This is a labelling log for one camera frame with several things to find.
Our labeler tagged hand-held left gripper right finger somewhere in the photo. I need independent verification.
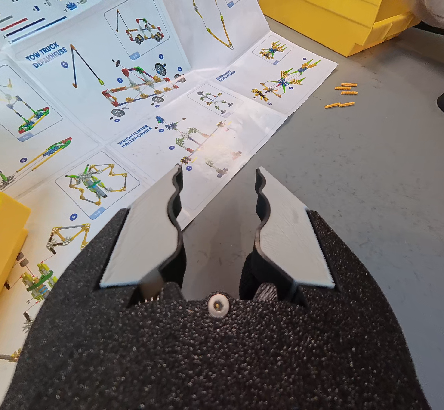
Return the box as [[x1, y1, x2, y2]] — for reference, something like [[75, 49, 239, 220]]
[[251, 167, 337, 296]]

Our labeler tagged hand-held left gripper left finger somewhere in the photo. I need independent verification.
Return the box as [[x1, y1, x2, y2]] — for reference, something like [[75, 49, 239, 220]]
[[99, 166, 186, 296]]

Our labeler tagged yellow plastic bin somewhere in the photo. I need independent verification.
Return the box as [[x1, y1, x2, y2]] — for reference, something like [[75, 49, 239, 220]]
[[0, 192, 32, 292], [259, 0, 420, 58]]

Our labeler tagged grey desk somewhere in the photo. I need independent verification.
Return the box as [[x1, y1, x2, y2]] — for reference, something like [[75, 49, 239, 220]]
[[181, 0, 444, 410]]

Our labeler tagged printed instruction sheet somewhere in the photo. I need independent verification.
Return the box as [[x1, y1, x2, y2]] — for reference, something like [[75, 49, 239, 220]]
[[0, 0, 338, 383]]

